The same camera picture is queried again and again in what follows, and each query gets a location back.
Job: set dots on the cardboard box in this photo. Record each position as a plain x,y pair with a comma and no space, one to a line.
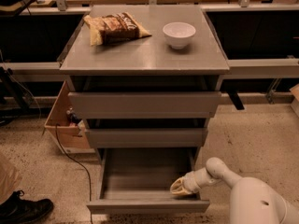
68,135

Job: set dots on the grey metal rail frame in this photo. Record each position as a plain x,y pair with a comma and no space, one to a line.
261,67

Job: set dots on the beige trouser leg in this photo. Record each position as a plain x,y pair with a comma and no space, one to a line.
10,178

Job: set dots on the grey bottom drawer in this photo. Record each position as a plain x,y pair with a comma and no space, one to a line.
138,181

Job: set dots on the grey middle drawer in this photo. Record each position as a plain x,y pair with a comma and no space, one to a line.
126,138

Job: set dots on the grey drawer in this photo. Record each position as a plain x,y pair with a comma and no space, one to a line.
126,138
138,181
145,105

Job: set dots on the white bowl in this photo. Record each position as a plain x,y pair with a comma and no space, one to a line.
178,35

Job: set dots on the black shoe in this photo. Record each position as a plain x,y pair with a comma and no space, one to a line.
16,210

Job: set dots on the grey top drawer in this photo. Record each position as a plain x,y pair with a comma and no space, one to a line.
145,105

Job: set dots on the grey drawer cabinet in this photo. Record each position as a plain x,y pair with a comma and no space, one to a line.
148,83

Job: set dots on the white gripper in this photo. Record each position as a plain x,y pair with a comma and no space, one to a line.
191,183

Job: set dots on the brown chip bag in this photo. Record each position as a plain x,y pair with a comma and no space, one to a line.
114,28

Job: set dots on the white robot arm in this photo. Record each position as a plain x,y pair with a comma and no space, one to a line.
251,200

